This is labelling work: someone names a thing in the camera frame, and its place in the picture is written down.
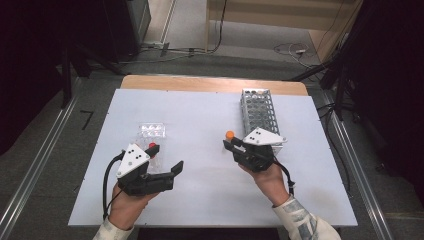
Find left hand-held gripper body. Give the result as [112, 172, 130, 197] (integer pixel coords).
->
[115, 143, 176, 197]

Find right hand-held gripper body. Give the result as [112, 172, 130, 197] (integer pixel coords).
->
[234, 126, 288, 173]

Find clear plastic tube rack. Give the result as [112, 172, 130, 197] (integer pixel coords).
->
[136, 122, 167, 174]

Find perforated metal tube rack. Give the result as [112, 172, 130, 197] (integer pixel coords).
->
[239, 88, 284, 156]

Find person's left hand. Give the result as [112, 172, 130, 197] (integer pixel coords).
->
[108, 184, 160, 231]

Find person's right hand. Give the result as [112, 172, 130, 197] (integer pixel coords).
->
[240, 164, 290, 207]

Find black metal stand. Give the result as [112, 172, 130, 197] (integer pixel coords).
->
[289, 56, 354, 122]
[58, 43, 128, 109]

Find dark cabinet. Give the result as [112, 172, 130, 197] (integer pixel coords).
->
[103, 0, 152, 64]

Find light wooden furniture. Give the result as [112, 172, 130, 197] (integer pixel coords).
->
[204, 0, 364, 64]

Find dark curtain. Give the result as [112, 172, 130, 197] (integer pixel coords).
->
[0, 0, 113, 157]
[346, 0, 424, 196]

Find left hand-held gripper cable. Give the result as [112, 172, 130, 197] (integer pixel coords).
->
[102, 150, 126, 221]

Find hand-held gripper cable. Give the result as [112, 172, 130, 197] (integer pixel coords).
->
[102, 150, 126, 221]
[271, 159, 296, 198]

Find right hand-held gripper cable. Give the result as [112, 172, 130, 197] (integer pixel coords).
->
[271, 159, 296, 198]

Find black floor cables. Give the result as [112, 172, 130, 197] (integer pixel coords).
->
[316, 102, 353, 196]

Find grey floor cable bundle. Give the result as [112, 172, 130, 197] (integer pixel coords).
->
[119, 40, 214, 65]

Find aluminium floor rail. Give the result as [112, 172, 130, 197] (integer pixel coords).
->
[319, 89, 395, 240]
[0, 76, 84, 239]

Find white coiled cable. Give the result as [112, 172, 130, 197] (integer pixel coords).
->
[273, 42, 318, 68]

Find black hanging cable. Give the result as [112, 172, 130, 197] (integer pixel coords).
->
[212, 0, 229, 53]

